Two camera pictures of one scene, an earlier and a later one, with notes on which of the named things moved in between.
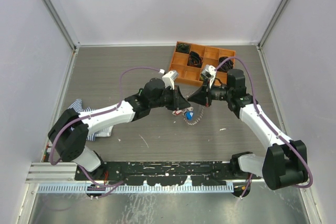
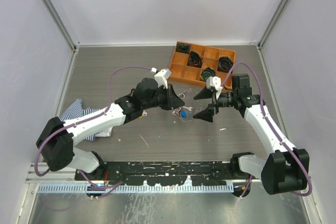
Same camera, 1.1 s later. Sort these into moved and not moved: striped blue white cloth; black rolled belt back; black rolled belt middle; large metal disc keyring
Moved: large metal disc keyring
Not moved: striped blue white cloth; black rolled belt back; black rolled belt middle
